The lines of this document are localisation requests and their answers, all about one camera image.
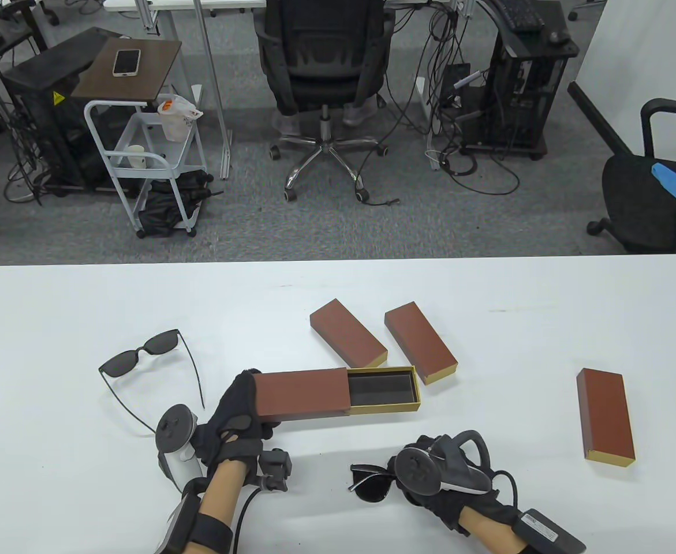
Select person's right hand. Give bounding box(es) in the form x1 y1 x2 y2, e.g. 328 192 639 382
387 436 517 537

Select person's left hand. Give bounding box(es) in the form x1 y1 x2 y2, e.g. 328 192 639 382
192 369 282 462

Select brown storage box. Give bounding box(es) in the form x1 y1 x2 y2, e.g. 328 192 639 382
384 301 460 385
309 298 389 370
252 365 420 422
576 368 636 466

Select black sunglasses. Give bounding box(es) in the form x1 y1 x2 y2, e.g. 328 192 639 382
349 463 397 503
98 329 206 436

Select person's left forearm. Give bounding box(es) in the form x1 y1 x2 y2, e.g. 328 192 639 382
202 459 249 523

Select person's right forearm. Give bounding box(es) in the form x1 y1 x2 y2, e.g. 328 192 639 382
462 511 526 554

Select grey hand controller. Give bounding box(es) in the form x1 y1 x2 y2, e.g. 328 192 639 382
156 405 200 494
394 430 493 497

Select black wrist battery box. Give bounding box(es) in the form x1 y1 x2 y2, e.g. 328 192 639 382
159 493 203 554
511 508 587 554

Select black bag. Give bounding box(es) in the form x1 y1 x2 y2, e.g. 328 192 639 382
139 170 223 237

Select white rolling cart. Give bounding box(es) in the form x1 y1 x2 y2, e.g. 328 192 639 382
84 95 208 238

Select white plastic bag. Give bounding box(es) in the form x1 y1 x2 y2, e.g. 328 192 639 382
157 94 204 142

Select brown wooden board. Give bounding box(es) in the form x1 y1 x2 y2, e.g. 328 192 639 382
71 38 182 106

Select black fabric armchair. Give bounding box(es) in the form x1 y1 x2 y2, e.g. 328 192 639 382
586 98 676 266

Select black computer case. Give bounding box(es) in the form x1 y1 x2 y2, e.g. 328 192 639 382
0 27 128 194

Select black mesh office chair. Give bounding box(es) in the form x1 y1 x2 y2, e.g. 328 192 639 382
254 0 401 204

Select white desk leg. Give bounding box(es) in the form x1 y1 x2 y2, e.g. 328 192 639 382
414 78 440 172

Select white smartphone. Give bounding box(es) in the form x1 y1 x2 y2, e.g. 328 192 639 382
112 49 141 77

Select black computer tower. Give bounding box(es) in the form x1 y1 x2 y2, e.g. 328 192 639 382
462 26 580 160

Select black power box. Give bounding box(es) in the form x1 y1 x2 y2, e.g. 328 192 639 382
442 62 471 99

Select white desk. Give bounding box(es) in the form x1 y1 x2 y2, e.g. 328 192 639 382
104 0 266 12

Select black desk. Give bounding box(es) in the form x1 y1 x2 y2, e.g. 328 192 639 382
0 9 47 69

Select white board panel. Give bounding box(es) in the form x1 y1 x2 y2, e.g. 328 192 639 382
567 0 676 159

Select black keyboard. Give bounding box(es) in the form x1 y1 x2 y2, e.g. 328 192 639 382
491 0 546 32

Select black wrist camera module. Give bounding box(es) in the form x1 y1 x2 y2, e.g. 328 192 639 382
254 449 293 492

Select black glove cable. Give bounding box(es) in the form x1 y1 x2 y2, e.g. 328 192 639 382
491 470 520 511
231 488 263 554

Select black wrist strap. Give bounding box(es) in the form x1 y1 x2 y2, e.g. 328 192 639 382
191 514 234 552

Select aluminium frame post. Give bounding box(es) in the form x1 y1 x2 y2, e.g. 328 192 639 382
136 0 160 35
191 0 234 181

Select bundle of black cables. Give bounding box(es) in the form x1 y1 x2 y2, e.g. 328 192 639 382
352 0 521 207

